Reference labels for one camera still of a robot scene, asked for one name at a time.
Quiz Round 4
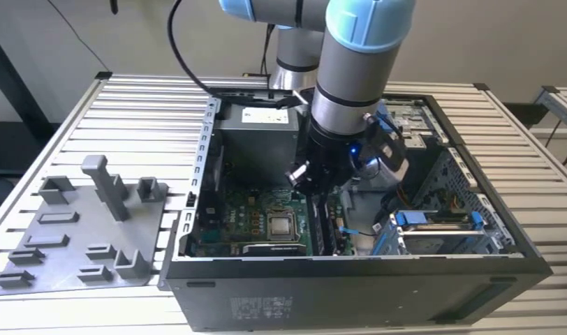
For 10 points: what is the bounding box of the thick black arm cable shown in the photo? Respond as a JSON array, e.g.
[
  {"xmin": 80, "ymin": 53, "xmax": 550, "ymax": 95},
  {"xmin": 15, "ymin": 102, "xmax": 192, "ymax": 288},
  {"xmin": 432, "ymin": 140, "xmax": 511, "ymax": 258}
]
[{"xmin": 166, "ymin": 0, "xmax": 308, "ymax": 111}]

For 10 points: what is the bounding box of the black case fan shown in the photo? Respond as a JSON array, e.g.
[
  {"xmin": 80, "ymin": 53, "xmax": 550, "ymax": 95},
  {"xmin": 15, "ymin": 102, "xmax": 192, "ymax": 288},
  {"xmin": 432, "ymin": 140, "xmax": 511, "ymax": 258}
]
[{"xmin": 204, "ymin": 144, "xmax": 226, "ymax": 224}]

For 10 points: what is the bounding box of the grey power supply unit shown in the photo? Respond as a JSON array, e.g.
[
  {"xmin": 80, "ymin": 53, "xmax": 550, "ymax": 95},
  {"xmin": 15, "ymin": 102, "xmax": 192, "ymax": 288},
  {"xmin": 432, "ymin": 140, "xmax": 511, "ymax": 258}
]
[{"xmin": 213, "ymin": 100, "xmax": 311, "ymax": 191}]

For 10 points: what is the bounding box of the blue plug data wire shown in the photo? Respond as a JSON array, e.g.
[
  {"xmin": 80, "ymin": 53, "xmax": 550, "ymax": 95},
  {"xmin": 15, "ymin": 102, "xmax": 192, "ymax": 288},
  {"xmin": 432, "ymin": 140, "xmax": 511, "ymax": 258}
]
[{"xmin": 337, "ymin": 225, "xmax": 383, "ymax": 239}]

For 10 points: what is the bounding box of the blue plastic drive bracket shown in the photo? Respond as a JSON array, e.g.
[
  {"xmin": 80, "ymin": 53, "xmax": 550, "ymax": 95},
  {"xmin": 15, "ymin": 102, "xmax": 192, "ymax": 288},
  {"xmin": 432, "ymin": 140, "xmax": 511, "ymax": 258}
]
[{"xmin": 376, "ymin": 104, "xmax": 396, "ymax": 135}]

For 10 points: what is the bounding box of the green motherboard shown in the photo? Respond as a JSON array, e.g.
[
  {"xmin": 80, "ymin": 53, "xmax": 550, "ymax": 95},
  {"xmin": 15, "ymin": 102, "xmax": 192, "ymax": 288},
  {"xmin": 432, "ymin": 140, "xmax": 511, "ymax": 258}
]
[{"xmin": 190, "ymin": 186, "xmax": 355, "ymax": 258}]

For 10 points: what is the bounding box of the black graphics card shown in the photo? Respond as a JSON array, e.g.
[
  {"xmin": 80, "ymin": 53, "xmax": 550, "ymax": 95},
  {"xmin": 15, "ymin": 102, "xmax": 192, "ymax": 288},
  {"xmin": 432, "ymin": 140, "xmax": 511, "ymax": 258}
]
[{"xmin": 240, "ymin": 243, "xmax": 309, "ymax": 258}]

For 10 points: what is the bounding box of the CPU socket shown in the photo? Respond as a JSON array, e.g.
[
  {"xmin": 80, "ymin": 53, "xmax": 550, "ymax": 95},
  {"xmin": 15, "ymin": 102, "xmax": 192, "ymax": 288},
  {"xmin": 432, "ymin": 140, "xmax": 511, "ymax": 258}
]
[{"xmin": 264, "ymin": 208, "xmax": 299, "ymax": 243}]

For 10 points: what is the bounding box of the blue disk carrier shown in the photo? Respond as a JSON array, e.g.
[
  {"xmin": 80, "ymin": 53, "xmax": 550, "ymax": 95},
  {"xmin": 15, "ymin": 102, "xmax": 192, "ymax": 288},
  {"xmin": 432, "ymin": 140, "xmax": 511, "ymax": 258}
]
[{"xmin": 389, "ymin": 209, "xmax": 491, "ymax": 255}]

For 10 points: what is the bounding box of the neighbouring aluminium slat table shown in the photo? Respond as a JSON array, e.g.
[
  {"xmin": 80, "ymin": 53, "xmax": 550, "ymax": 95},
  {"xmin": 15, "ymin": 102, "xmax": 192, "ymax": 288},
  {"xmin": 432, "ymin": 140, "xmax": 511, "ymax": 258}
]
[{"xmin": 528, "ymin": 85, "xmax": 567, "ymax": 140}]

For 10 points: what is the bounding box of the black open PC case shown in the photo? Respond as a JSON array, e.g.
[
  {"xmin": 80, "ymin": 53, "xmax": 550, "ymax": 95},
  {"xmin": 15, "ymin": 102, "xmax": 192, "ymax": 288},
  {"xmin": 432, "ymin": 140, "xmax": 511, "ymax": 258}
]
[{"xmin": 157, "ymin": 87, "xmax": 554, "ymax": 332}]

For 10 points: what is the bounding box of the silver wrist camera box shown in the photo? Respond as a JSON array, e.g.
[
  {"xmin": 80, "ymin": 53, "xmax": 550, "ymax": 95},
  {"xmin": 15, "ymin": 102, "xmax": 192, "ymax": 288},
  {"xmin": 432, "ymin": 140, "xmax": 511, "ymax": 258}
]
[{"xmin": 356, "ymin": 134, "xmax": 412, "ymax": 183}]

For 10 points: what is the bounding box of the black hanging cable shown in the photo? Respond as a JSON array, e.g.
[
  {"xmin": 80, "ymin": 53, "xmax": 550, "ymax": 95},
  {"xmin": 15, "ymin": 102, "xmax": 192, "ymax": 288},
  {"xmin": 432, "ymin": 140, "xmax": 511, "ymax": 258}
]
[{"xmin": 243, "ymin": 24, "xmax": 276, "ymax": 77}]

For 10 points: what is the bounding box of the grey plastic parts rack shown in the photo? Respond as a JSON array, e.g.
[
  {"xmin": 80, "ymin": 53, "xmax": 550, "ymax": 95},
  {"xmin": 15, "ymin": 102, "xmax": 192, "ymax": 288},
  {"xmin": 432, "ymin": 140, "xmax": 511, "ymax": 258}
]
[{"xmin": 0, "ymin": 154, "xmax": 173, "ymax": 297}]

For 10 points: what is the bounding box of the black side stand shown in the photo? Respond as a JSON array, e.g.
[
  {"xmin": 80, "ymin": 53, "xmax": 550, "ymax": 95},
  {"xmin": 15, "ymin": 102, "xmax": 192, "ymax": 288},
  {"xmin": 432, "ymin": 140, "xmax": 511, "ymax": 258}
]
[{"xmin": 0, "ymin": 22, "xmax": 63, "ymax": 210}]

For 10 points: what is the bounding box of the thin black wall wire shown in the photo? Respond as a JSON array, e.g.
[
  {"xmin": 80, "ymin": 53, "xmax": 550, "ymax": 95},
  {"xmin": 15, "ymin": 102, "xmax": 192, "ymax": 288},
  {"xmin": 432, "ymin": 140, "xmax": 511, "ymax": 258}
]
[{"xmin": 54, "ymin": 10, "xmax": 112, "ymax": 73}]

